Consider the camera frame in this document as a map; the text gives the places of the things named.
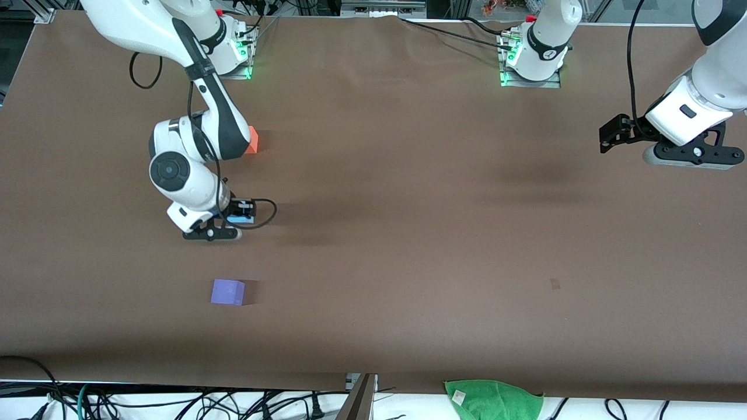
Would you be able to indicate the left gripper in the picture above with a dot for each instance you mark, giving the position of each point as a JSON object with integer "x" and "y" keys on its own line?
{"x": 635, "y": 130}

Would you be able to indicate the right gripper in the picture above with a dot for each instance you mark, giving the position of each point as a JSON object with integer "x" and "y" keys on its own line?
{"x": 235, "y": 209}

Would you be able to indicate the blue foam block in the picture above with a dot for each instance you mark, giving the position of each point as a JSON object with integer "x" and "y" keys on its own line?
{"x": 240, "y": 219}

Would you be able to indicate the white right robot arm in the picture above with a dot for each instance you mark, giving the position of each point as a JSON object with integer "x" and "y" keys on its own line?
{"x": 128, "y": 23}

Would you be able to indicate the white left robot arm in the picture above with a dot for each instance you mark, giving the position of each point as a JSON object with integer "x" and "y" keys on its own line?
{"x": 551, "y": 35}

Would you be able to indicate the orange foam block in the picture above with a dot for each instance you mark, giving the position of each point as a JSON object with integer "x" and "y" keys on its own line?
{"x": 252, "y": 141}

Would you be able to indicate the purple foam block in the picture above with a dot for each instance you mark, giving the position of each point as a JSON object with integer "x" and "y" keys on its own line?
{"x": 227, "y": 291}

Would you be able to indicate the brown table cover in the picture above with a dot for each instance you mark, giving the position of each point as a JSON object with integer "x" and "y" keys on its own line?
{"x": 408, "y": 291}

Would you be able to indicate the aluminium corner profile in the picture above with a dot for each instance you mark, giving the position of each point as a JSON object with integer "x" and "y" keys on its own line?
{"x": 45, "y": 11}

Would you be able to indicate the green cloth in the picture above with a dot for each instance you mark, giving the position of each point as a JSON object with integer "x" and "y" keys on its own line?
{"x": 496, "y": 401}

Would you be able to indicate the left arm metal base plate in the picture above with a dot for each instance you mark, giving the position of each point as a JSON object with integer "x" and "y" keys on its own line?
{"x": 531, "y": 84}

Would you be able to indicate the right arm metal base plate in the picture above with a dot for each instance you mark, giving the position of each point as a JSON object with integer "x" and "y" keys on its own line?
{"x": 233, "y": 74}

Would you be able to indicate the grey metal camera post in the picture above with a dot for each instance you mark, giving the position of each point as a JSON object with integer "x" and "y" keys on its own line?
{"x": 359, "y": 402}

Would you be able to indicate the aluminium frame rail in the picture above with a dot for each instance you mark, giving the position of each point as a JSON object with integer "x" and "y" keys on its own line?
{"x": 382, "y": 7}

